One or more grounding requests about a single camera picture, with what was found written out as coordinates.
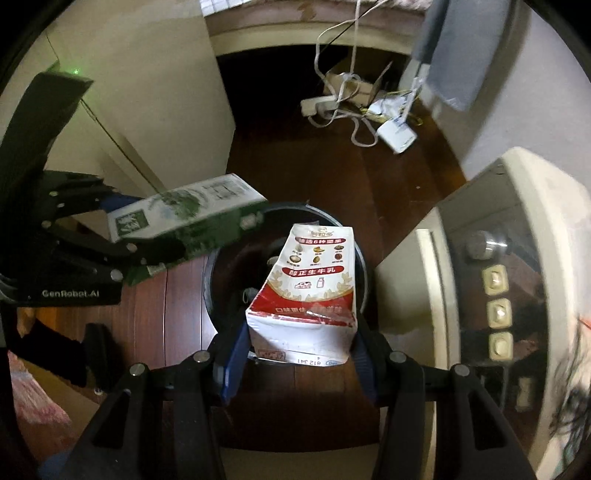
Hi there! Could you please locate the white appliance with buttons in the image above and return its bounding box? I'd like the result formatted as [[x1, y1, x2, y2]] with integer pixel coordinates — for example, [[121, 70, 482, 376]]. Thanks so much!
[[374, 147, 591, 477]]

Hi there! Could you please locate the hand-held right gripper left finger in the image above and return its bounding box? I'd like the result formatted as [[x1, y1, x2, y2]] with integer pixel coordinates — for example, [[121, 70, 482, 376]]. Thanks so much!
[[69, 320, 253, 480]]

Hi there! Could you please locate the pink patterned cloth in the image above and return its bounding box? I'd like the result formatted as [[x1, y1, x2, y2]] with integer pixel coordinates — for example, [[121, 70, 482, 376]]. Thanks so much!
[[8, 353, 79, 462]]

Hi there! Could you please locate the white crumpled paper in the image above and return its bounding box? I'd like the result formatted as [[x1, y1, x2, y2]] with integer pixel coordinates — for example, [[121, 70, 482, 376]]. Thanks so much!
[[367, 95, 405, 119]]

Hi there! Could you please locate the white power strip with cables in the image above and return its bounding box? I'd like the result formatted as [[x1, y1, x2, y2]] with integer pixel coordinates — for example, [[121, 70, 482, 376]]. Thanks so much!
[[307, 0, 394, 148]]

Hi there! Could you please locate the beige cardboard box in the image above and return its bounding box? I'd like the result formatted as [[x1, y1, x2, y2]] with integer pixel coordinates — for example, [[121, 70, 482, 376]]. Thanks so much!
[[323, 69, 385, 100]]

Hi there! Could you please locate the black trash bin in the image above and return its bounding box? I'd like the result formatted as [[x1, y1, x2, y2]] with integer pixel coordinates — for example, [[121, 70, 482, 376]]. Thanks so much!
[[202, 202, 370, 339]]

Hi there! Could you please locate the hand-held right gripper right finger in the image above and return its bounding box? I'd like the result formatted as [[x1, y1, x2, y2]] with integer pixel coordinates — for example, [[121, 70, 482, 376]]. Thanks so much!
[[351, 318, 539, 480]]

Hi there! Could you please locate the red white milk carton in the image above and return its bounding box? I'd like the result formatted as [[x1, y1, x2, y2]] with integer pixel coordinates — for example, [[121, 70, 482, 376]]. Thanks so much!
[[245, 223, 359, 368]]

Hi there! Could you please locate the white router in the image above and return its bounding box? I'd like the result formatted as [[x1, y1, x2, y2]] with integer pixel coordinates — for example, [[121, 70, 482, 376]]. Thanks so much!
[[376, 117, 419, 156]]

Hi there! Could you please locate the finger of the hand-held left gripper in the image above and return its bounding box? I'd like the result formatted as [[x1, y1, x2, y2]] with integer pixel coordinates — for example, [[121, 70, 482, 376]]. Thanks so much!
[[44, 171, 146, 223], [50, 223, 186, 278]]

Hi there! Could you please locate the grey tied curtain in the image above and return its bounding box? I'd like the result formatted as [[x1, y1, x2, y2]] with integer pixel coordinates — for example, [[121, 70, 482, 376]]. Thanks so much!
[[410, 0, 491, 112]]

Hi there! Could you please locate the green white carton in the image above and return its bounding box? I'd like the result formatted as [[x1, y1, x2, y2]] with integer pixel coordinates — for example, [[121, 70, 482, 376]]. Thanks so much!
[[107, 173, 269, 288]]

